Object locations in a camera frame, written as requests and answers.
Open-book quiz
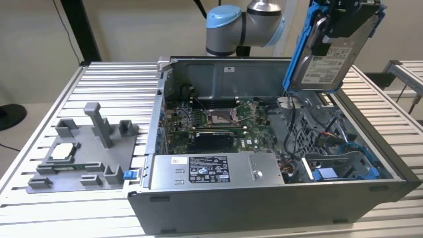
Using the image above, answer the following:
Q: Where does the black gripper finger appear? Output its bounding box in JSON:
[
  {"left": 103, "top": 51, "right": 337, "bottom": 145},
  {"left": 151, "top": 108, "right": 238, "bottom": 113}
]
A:
[{"left": 313, "top": 0, "right": 379, "bottom": 57}]

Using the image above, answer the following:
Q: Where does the hard disk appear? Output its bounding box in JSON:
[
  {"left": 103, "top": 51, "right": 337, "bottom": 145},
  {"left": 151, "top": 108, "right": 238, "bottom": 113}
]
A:
[{"left": 282, "top": 0, "right": 389, "bottom": 94}]

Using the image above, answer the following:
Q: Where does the grey metal disk bay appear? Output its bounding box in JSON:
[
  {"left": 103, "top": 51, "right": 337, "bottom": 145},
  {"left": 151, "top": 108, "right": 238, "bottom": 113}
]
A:
[{"left": 267, "top": 91, "right": 394, "bottom": 184}]

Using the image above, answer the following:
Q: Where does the aluminium slat side table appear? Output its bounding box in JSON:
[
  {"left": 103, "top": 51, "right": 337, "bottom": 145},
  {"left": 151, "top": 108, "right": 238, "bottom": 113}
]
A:
[{"left": 383, "top": 59, "right": 423, "bottom": 100}]

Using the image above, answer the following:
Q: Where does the green motherboard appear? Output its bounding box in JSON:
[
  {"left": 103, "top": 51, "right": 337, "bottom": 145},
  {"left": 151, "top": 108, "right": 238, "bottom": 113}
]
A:
[{"left": 163, "top": 99, "right": 279, "bottom": 156}]

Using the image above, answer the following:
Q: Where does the CPU socket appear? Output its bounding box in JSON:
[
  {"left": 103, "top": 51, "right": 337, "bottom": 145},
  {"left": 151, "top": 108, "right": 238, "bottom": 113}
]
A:
[{"left": 206, "top": 108, "right": 239, "bottom": 127}]

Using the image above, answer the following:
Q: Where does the blue plastic drive carrier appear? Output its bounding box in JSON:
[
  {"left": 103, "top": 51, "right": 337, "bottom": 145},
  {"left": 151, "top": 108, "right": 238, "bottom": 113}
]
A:
[{"left": 313, "top": 168, "right": 339, "bottom": 179}]

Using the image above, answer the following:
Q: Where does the black graphics card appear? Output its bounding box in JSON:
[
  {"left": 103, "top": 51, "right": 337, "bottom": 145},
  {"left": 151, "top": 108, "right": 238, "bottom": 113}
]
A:
[{"left": 194, "top": 130, "right": 237, "bottom": 151}]

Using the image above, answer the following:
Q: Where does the grey power supply unit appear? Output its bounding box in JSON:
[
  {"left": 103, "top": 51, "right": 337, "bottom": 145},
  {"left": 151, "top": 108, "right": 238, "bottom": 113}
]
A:
[{"left": 147, "top": 153, "right": 286, "bottom": 187}]

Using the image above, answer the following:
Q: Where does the open black PC case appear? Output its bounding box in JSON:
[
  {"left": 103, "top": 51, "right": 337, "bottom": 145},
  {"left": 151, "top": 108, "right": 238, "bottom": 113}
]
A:
[{"left": 127, "top": 56, "right": 423, "bottom": 235}]

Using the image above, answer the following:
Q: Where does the grey plastic parts rack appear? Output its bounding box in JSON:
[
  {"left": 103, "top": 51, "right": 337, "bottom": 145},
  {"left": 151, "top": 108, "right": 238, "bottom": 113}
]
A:
[{"left": 26, "top": 102, "right": 141, "bottom": 194}]

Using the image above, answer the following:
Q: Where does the green RAM stick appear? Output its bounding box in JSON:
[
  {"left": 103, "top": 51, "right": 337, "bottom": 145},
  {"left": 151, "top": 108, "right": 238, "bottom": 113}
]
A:
[{"left": 52, "top": 163, "right": 100, "bottom": 172}]

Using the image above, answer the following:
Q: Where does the silver CPU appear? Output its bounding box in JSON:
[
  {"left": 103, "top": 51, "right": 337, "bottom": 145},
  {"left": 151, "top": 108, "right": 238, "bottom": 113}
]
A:
[{"left": 50, "top": 143, "right": 79, "bottom": 161}]

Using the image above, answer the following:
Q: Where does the black round stand base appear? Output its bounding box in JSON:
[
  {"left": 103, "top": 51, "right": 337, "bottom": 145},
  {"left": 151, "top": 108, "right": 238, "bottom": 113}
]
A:
[{"left": 0, "top": 103, "right": 28, "bottom": 131}]

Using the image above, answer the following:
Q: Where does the black table bracket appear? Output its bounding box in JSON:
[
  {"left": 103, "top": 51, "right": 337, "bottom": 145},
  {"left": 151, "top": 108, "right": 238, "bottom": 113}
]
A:
[{"left": 365, "top": 71, "right": 397, "bottom": 89}]

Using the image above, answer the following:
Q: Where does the black wire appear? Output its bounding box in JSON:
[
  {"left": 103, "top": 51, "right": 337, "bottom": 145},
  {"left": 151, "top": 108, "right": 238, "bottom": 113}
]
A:
[{"left": 283, "top": 93, "right": 329, "bottom": 159}]

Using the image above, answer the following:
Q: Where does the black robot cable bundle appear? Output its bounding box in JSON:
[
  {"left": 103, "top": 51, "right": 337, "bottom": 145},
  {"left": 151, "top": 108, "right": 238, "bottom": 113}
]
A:
[{"left": 194, "top": 0, "right": 210, "bottom": 19}]

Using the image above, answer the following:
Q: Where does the blue wire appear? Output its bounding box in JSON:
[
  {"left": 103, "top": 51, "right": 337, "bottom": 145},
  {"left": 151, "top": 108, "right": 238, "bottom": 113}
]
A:
[{"left": 339, "top": 140, "right": 377, "bottom": 172}]

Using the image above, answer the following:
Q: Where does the black metal post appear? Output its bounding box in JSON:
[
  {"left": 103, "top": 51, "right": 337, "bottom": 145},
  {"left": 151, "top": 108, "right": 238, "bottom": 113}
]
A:
[{"left": 62, "top": 0, "right": 103, "bottom": 66}]

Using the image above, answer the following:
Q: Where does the thin black floor cable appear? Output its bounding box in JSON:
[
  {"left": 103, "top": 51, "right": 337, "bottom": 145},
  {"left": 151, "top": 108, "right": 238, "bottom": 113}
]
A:
[{"left": 0, "top": 142, "right": 22, "bottom": 152}]

